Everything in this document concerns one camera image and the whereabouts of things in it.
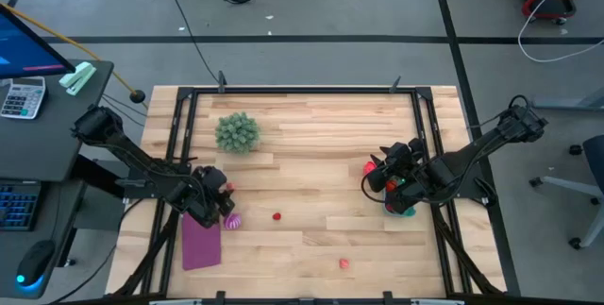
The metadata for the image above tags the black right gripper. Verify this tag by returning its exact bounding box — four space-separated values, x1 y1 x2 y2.
366 138 428 215

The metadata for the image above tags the black computer mouse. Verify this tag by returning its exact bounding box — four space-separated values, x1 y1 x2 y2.
15 240 57 288

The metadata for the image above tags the purple striped toy onion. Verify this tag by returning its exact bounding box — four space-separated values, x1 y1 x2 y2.
223 212 243 231

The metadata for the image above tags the black backlit keyboard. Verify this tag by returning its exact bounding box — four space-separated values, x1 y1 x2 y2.
0 181 42 232

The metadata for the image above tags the grey keyboard desk surface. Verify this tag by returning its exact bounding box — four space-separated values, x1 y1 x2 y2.
0 179 126 301

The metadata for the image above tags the grey desk foot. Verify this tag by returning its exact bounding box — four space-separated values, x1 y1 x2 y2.
531 88 604 111

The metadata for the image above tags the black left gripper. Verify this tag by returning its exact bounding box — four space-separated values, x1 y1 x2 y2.
188 165 237 229

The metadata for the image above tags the green spiky artificial plant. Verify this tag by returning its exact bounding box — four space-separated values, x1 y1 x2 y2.
214 110 261 156

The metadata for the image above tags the purple cloth mat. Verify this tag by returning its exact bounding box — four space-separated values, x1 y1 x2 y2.
181 212 223 271

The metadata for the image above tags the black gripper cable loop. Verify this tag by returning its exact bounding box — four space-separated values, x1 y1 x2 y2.
360 171 394 205

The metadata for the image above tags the long black floor cable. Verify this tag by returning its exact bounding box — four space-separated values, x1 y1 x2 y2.
159 0 222 85

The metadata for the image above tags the grey desk calculator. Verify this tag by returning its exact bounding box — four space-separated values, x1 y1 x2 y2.
0 76 47 121

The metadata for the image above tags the computer monitor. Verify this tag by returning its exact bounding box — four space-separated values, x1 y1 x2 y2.
0 2 76 80

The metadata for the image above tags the long white floor cable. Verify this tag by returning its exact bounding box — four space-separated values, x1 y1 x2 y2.
516 0 604 64

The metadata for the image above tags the office chair with castors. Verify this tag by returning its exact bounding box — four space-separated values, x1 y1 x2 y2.
528 133 604 250

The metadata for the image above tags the dark grey desk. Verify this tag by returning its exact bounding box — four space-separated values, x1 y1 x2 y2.
0 59 115 183

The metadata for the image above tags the teal tupperware container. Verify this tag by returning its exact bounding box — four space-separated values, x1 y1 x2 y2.
382 190 418 218

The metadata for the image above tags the mint green stapler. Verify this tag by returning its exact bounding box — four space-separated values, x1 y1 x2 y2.
58 61 97 96

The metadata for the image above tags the black aluminium table frame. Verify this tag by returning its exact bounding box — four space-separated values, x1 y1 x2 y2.
112 69 507 305

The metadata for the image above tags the black cable under table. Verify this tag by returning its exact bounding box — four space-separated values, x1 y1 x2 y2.
46 198 145 305

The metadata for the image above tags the yellow cable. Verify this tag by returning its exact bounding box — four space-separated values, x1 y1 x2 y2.
0 1 138 96

